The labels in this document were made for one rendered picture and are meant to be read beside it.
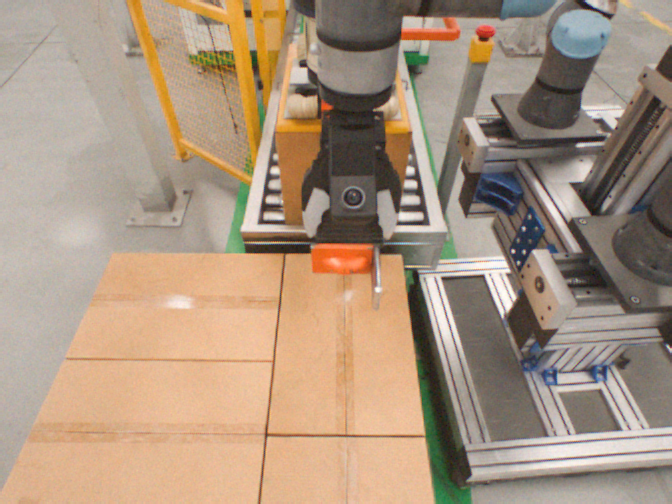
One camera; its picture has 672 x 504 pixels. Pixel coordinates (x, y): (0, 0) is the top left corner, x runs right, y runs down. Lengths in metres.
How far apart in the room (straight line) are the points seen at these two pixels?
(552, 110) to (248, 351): 1.02
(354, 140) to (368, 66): 0.07
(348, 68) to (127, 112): 1.83
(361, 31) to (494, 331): 1.50
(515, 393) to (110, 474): 1.26
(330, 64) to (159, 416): 1.02
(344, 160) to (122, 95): 1.78
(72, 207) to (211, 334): 1.69
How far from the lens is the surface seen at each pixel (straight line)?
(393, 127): 0.96
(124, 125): 2.22
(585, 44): 1.17
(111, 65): 2.07
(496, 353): 1.72
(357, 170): 0.41
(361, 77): 0.39
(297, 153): 1.30
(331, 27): 0.38
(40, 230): 2.77
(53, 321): 2.29
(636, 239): 0.92
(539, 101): 1.22
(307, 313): 1.29
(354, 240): 0.51
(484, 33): 1.73
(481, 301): 1.83
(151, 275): 1.50
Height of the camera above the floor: 1.63
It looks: 49 degrees down
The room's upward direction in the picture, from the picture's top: straight up
